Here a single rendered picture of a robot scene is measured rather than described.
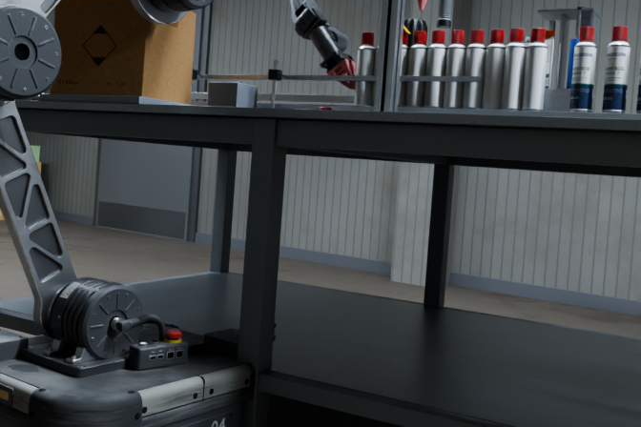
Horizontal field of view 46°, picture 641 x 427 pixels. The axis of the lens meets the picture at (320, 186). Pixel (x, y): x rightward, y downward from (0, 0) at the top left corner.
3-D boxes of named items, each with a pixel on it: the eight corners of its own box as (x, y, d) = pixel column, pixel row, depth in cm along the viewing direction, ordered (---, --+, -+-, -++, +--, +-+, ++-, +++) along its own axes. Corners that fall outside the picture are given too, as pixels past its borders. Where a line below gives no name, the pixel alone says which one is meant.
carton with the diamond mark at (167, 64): (190, 107, 219) (196, 13, 218) (141, 98, 196) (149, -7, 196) (104, 103, 230) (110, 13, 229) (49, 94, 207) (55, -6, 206)
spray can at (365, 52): (375, 108, 211) (380, 34, 211) (367, 106, 207) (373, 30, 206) (358, 108, 214) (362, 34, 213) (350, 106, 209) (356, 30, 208)
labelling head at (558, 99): (593, 118, 196) (602, 18, 195) (584, 112, 184) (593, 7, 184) (538, 116, 202) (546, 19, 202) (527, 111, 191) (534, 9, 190)
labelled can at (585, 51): (593, 114, 183) (600, 30, 183) (589, 112, 179) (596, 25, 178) (570, 113, 186) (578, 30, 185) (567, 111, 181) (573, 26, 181)
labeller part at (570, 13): (600, 19, 195) (601, 15, 195) (593, 10, 185) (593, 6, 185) (547, 21, 201) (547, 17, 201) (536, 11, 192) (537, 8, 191)
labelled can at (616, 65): (626, 115, 179) (633, 29, 179) (623, 113, 175) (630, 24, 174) (603, 114, 182) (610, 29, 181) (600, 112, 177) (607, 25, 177)
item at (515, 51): (524, 112, 191) (529, 30, 190) (518, 110, 186) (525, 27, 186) (503, 111, 193) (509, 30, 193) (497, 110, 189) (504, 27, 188)
